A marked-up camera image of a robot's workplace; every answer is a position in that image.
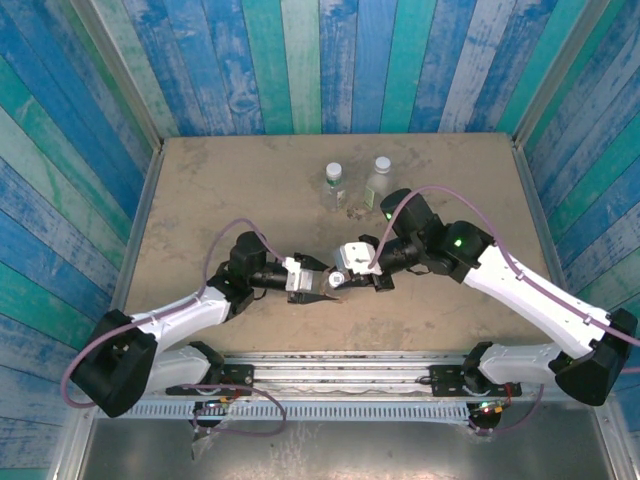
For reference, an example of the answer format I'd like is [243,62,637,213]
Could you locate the squat clear bottle pale label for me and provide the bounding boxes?
[363,156,394,209]

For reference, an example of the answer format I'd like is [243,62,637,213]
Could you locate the clear bottle with green label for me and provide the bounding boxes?
[322,162,347,214]

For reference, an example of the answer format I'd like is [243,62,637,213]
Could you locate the aluminium frame post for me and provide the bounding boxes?
[68,0,165,151]
[512,0,624,146]

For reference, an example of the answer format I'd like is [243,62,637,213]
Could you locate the aluminium mounting rail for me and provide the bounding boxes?
[79,349,566,396]

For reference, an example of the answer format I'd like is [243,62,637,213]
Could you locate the small circuit board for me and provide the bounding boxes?
[472,397,506,416]
[194,397,236,416]

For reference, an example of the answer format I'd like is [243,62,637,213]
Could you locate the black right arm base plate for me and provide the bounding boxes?
[429,364,522,399]

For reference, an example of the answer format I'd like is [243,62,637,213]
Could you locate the steel sheet panel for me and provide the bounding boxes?
[74,417,619,480]

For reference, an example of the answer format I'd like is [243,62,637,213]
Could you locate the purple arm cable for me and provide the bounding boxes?
[369,186,640,436]
[60,218,301,439]

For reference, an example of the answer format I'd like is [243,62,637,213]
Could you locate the white slotted cable duct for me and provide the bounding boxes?
[94,402,471,424]

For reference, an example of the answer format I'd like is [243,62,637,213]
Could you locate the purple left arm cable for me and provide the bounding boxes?
[60,218,301,439]

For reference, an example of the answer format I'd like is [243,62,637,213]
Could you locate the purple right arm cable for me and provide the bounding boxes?
[369,186,640,436]

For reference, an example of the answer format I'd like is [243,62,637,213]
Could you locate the aluminium table edge rail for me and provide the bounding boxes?
[94,142,166,360]
[510,137,596,314]

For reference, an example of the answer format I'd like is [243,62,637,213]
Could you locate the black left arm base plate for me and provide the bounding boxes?
[165,363,255,397]

